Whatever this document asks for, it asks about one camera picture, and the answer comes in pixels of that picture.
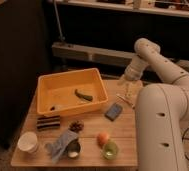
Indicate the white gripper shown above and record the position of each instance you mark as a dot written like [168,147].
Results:
[133,72]

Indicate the blue sponge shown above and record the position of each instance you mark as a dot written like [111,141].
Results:
[113,112]

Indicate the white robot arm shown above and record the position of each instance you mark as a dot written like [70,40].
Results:
[159,109]

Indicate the green plastic cup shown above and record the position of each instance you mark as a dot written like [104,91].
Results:
[110,150]

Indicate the orange fruit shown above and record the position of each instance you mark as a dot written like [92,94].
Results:
[102,138]

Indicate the brown pine cone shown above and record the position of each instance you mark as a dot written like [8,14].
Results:
[76,126]

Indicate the yellow plastic bin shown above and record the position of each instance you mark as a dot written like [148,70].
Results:
[58,90]

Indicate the black striped block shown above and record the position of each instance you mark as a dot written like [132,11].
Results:
[44,123]

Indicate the blue grey cloth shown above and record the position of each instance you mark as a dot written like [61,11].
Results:
[57,148]

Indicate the upper wooden shelf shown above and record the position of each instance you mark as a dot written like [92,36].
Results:
[176,8]

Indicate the metal shelf rail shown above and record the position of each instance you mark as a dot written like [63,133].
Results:
[100,55]

